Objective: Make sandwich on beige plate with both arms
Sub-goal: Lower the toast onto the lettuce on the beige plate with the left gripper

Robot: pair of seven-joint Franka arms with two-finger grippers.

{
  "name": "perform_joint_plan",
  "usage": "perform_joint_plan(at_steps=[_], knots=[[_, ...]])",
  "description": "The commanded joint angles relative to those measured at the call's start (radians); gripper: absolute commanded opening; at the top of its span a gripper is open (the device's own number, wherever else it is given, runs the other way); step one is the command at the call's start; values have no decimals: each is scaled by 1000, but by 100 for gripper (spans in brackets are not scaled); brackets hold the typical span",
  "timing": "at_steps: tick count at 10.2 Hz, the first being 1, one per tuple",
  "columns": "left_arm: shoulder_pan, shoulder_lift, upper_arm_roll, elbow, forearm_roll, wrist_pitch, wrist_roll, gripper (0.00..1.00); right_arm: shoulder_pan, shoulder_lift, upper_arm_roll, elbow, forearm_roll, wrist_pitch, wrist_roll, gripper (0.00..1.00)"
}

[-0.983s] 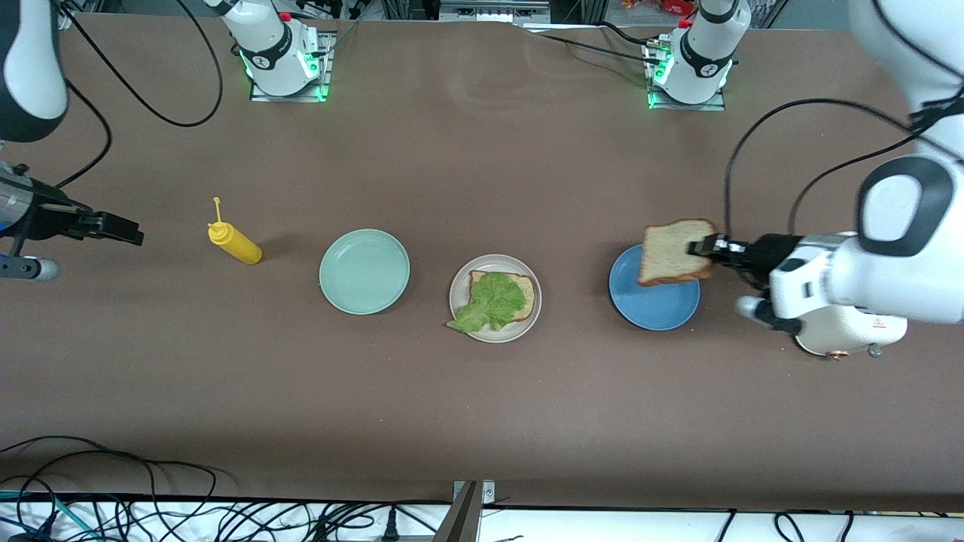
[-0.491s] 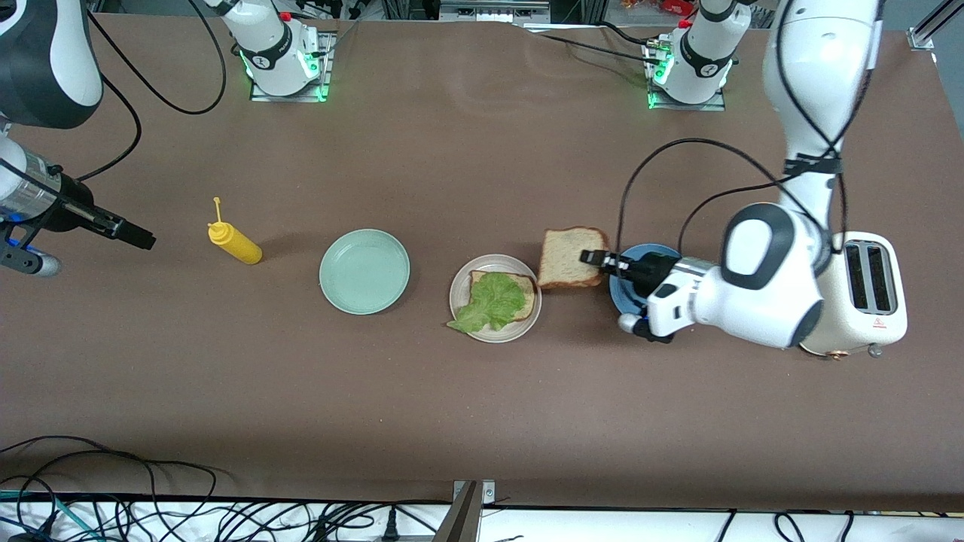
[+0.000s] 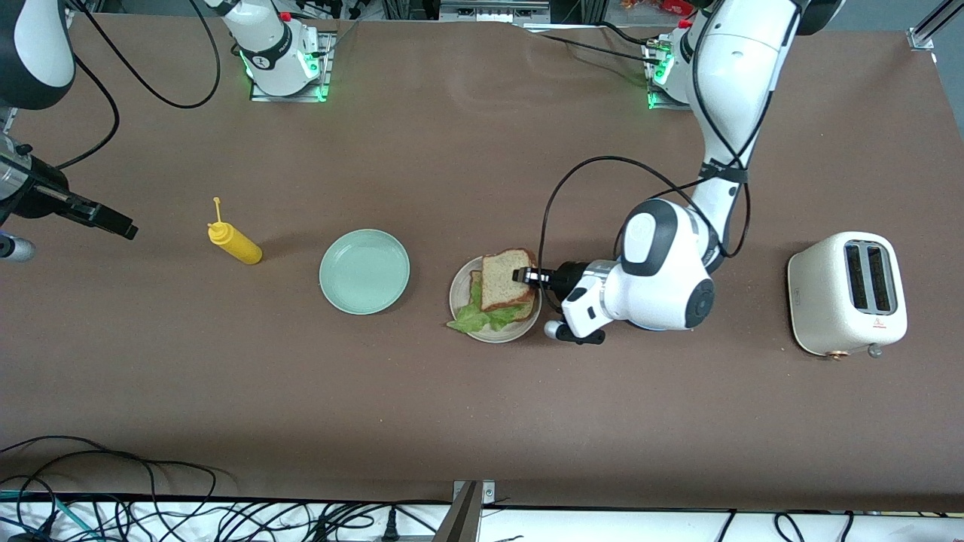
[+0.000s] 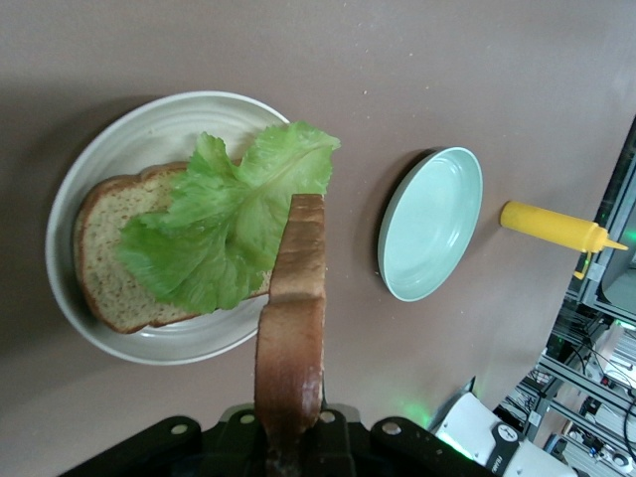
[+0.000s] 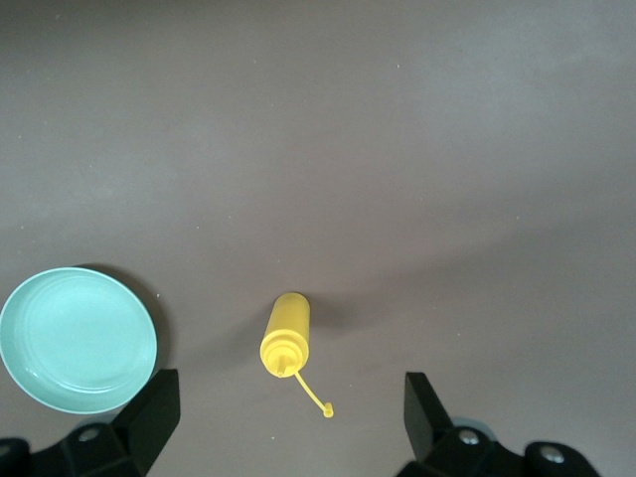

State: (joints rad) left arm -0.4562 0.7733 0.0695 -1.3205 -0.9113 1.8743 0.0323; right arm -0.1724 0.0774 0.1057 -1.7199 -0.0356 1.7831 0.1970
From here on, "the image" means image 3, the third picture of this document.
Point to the beige plate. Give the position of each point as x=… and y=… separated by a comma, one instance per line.
x=461, y=290

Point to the white toaster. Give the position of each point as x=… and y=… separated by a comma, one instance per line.
x=821, y=301

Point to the black power plug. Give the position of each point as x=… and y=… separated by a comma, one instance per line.
x=390, y=529

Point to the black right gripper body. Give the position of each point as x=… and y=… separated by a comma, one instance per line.
x=39, y=194

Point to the green lettuce leaf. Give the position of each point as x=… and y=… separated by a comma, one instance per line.
x=474, y=320

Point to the brown bread slice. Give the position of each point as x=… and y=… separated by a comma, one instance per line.
x=475, y=290
x=501, y=282

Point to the yellow squeeze bottle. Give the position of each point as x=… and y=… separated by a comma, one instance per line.
x=241, y=247

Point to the red orange package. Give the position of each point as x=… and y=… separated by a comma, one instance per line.
x=655, y=6

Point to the mint green plate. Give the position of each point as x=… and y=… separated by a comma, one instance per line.
x=364, y=271

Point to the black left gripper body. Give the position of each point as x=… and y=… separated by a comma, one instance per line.
x=568, y=275

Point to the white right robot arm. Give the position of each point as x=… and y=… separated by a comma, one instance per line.
x=38, y=45

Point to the grey metal device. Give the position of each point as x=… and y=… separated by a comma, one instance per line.
x=489, y=11

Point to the aluminium profile post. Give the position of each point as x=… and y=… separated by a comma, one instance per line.
x=467, y=519

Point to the aluminium corner bracket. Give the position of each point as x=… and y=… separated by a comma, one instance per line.
x=922, y=38

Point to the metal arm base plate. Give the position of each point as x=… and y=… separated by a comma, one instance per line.
x=663, y=105
x=329, y=75

